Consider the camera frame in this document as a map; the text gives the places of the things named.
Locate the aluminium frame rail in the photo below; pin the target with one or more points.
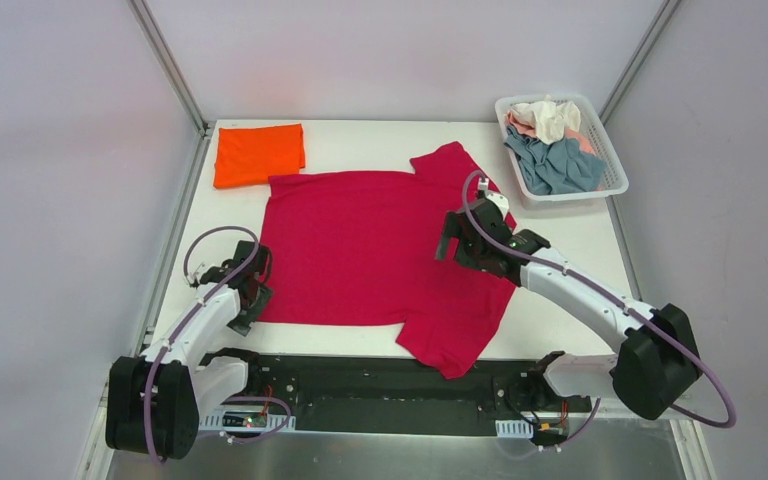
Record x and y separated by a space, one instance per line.
648 42
186 147

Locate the right white cable duct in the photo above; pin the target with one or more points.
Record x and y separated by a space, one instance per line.
514 429

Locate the grey blue t shirt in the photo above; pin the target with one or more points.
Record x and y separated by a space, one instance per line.
556 169

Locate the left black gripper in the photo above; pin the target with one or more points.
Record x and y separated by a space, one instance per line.
255 299

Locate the crimson red t shirt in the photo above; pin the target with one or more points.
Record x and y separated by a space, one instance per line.
357 248

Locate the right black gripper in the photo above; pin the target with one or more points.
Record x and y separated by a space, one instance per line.
454 237

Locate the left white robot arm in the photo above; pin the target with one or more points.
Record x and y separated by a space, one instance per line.
157 399

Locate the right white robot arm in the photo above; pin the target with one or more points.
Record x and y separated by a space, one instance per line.
653 354

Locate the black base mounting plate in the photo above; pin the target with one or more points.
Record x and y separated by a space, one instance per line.
369 395

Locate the light pink t shirt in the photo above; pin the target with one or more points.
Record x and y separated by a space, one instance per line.
529 131

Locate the left white cable duct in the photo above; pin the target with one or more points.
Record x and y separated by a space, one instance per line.
244 421

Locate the white cable duct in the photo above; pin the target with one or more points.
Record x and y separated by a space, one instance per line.
514 429
244 421

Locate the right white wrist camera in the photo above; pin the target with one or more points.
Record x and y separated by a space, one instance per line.
484 191

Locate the folded orange t shirt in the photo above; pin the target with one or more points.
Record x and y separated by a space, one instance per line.
251 156

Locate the left aluminium frame rail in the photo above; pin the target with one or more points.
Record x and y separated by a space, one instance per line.
186 147

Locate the right aluminium frame rail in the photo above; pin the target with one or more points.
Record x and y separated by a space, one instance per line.
648 42

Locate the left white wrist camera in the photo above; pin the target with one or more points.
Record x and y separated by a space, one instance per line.
194 277

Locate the cream white t shirt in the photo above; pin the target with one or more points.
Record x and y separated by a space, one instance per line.
545 120

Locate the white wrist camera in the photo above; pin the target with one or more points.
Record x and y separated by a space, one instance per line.
484 191
194 277

